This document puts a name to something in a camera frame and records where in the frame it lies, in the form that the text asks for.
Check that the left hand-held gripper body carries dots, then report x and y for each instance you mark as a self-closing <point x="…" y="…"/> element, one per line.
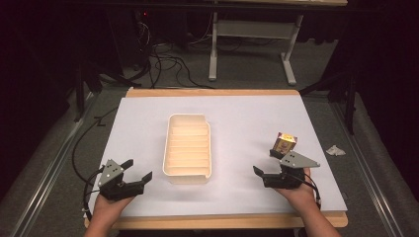
<point x="115" y="189"/>

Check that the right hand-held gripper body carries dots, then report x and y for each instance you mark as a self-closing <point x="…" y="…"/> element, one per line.
<point x="290" y="176"/>

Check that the small yellow printed box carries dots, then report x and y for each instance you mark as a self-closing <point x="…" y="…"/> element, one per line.
<point x="285" y="142"/>

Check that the white ribbed plastic tray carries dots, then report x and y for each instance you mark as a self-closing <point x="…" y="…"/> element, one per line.
<point x="187" y="148"/>

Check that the person's left hand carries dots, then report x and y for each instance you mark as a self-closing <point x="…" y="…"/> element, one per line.
<point x="110" y="205"/>

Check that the person's right hand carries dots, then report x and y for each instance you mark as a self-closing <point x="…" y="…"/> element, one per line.
<point x="298" y="195"/>

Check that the white paper sheet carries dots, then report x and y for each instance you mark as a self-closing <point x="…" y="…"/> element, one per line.
<point x="237" y="131"/>

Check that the crumpled white paper scrap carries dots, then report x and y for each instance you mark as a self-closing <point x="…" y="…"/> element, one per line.
<point x="335" y="150"/>

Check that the wooden table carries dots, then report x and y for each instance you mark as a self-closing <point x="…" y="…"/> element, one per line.
<point x="214" y="92"/>

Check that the dark metal stand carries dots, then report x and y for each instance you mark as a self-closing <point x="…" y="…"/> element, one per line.
<point x="347" y="95"/>
<point x="82" y="85"/>

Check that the dark computer tower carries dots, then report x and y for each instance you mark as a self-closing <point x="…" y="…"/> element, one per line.
<point x="140" y="36"/>

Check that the metal floor rail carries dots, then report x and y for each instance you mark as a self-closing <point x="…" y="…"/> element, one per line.
<point x="49" y="168"/>
<point x="365" y="171"/>

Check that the white metal desk frame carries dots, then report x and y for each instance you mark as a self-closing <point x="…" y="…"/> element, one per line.
<point x="253" y="29"/>

